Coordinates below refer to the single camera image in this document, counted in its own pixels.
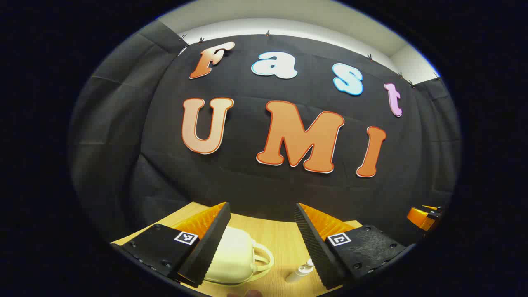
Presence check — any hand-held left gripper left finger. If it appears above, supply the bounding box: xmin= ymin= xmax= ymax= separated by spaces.
xmin=111 ymin=201 xmax=231 ymax=288

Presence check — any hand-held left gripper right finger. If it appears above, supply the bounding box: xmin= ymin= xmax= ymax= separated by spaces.
xmin=294 ymin=202 xmax=415 ymax=290

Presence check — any cream yellow suitcase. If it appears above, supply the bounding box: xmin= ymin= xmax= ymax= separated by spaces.
xmin=204 ymin=226 xmax=275 ymax=286

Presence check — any white pump bottle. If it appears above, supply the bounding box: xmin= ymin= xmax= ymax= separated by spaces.
xmin=285 ymin=259 xmax=316 ymax=283

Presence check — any black backdrop cloth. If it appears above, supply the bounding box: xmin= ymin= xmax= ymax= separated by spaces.
xmin=68 ymin=19 xmax=462 ymax=248

